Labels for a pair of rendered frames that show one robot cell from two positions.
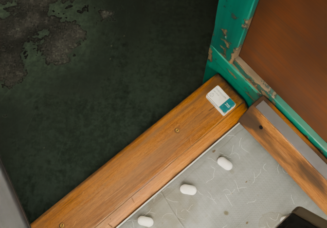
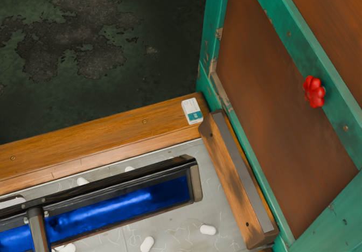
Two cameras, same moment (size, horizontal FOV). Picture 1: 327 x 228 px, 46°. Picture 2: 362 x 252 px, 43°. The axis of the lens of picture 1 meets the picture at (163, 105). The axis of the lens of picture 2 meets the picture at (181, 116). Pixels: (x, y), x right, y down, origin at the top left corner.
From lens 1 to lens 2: 40 cm
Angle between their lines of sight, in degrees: 13
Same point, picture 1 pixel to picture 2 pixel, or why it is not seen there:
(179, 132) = (145, 124)
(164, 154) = (124, 135)
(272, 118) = (221, 127)
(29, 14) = (83, 27)
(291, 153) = (227, 162)
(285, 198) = (215, 212)
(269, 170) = (210, 185)
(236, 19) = (212, 28)
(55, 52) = (89, 67)
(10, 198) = not seen: outside the picture
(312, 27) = (249, 32)
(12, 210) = not seen: outside the picture
